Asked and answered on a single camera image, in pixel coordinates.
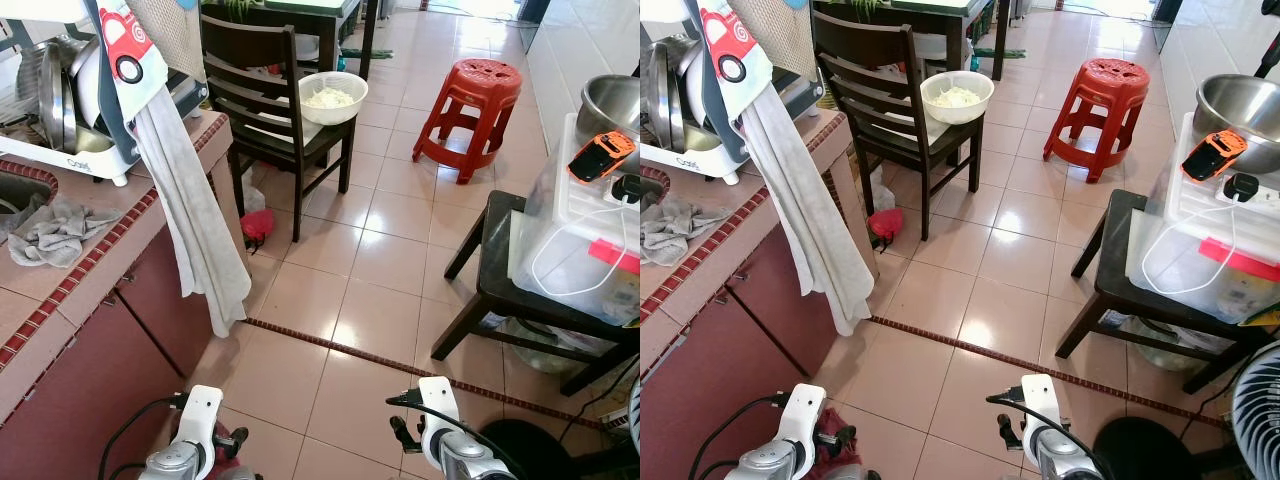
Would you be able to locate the dark dining table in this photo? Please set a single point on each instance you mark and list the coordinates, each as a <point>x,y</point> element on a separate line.
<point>300,15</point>
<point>920,15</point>

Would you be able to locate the long white towel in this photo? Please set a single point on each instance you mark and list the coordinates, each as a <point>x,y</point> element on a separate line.
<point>810,200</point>
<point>190,200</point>

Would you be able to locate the black round fan base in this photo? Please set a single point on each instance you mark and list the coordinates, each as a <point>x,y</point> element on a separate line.
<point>525,450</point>
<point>1140,450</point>

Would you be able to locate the white floor fan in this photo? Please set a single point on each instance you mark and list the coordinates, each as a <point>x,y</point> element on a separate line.
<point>634,425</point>
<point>1258,420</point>

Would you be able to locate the steel plate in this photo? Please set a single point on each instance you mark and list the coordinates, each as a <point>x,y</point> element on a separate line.
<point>665,95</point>
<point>55,95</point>

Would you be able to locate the white bowl with food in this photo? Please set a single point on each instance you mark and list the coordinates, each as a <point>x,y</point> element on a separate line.
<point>957,100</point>
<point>332,100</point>

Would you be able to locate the red car print cloth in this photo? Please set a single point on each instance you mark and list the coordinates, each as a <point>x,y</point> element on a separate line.
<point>728,45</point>
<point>125,45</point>

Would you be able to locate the dark wooden low stool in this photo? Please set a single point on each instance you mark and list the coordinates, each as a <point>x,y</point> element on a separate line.
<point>495,290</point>
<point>1110,290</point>

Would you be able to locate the white dish rack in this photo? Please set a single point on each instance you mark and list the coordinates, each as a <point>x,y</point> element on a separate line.
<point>110,158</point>
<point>720,158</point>

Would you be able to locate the red plastic stool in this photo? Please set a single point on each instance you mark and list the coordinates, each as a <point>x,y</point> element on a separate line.
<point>1110,80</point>
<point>485,80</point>

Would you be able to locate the red plastic bag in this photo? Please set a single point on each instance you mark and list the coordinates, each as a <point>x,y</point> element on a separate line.
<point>257,228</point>
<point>885,225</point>

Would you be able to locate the clear plastic storage box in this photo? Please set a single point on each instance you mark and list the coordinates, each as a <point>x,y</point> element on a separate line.
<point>1170,230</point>
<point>560,230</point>

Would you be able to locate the beige woven mat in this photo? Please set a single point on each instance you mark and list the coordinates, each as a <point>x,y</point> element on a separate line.
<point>785,35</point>
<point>175,35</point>

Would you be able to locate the steel basin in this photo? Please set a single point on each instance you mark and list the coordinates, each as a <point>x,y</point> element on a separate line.
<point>545,350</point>
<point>1160,350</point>

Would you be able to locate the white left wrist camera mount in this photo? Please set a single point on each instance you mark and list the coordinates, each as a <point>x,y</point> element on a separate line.
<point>803,410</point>
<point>200,410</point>

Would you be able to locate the black power plug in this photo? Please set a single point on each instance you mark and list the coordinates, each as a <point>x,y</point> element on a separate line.
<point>627,187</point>
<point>1242,188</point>

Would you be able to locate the crumpled grey rag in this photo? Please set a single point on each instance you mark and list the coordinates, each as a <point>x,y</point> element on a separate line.
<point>680,230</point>
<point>55,235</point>

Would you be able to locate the large steel mixing bowl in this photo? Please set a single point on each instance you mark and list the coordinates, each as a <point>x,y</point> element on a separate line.
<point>1240,105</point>
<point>610,105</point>

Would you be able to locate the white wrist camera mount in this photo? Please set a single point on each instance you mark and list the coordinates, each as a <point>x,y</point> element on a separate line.
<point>1040,400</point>
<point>803,410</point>
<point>438,400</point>
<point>200,410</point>

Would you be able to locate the maroon cabinet door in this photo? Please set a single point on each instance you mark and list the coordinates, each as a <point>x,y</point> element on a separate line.
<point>700,400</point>
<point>165,300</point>
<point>790,300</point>
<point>80,400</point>

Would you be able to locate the orange black device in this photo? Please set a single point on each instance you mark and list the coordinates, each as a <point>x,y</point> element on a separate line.
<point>600,155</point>
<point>1213,155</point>

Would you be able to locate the dark wooden chair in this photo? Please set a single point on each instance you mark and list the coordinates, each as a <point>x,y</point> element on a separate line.
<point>870,100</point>
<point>250,100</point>

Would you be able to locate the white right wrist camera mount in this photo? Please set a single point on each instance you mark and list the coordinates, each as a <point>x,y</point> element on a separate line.
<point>438,400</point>
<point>1040,400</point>

